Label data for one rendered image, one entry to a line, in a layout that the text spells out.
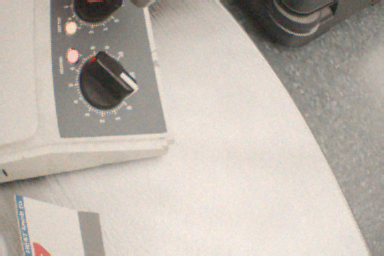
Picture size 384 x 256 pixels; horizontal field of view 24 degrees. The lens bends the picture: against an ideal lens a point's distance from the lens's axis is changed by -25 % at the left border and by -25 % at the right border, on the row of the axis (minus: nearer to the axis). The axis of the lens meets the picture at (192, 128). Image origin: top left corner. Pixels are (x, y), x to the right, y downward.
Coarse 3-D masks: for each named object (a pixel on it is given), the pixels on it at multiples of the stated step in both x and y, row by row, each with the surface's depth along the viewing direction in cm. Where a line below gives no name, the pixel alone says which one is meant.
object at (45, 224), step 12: (24, 204) 58; (36, 204) 59; (36, 216) 59; (48, 216) 60; (60, 216) 61; (36, 228) 59; (48, 228) 60; (60, 228) 60; (72, 228) 61; (36, 240) 58; (48, 240) 59; (60, 240) 60; (72, 240) 61; (36, 252) 58; (48, 252) 59; (60, 252) 60; (72, 252) 60
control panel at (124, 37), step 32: (64, 0) 60; (128, 0) 62; (64, 32) 59; (96, 32) 60; (128, 32) 61; (64, 64) 58; (128, 64) 61; (64, 96) 58; (64, 128) 57; (96, 128) 58; (128, 128) 59; (160, 128) 61
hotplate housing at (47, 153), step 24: (48, 0) 59; (48, 24) 58; (48, 48) 58; (48, 72) 58; (48, 96) 57; (48, 120) 57; (168, 120) 62; (24, 144) 56; (48, 144) 56; (72, 144) 58; (96, 144) 59; (120, 144) 59; (144, 144) 60; (168, 144) 62; (0, 168) 57; (24, 168) 59; (48, 168) 60; (72, 168) 61
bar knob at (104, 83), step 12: (96, 60) 58; (108, 60) 58; (84, 72) 59; (96, 72) 58; (108, 72) 58; (120, 72) 58; (84, 84) 58; (96, 84) 59; (108, 84) 58; (120, 84) 58; (132, 84) 58; (84, 96) 58; (96, 96) 59; (108, 96) 59; (120, 96) 59; (96, 108) 59; (108, 108) 59
